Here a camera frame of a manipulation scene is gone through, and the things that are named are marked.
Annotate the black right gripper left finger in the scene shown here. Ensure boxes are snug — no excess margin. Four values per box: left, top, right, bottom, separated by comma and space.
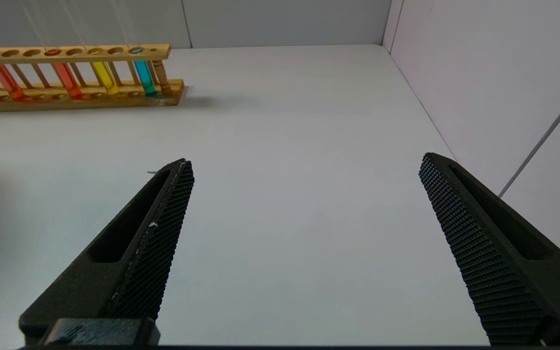
18, 158, 195, 347

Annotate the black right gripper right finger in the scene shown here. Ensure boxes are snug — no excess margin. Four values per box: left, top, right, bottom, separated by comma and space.
419, 152, 560, 347

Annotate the wooden test tube rack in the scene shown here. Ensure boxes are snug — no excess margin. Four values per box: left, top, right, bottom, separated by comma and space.
0, 44, 187, 113

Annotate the blue pigment glass test tube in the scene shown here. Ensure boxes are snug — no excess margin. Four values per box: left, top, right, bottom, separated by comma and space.
109, 0, 158, 97

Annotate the yellow pigment glass test tube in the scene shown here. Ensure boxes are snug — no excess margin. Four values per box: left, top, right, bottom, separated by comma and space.
61, 0, 120, 96

